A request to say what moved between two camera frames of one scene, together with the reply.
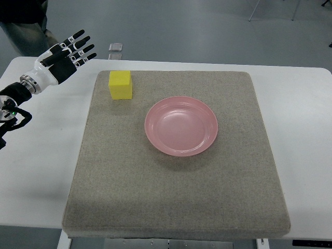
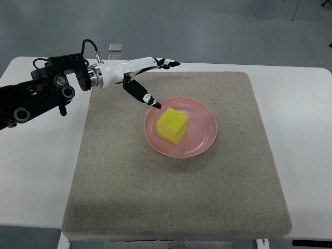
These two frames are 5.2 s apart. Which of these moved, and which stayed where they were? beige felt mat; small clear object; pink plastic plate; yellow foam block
Moved: yellow foam block
Stayed: pink plastic plate; small clear object; beige felt mat
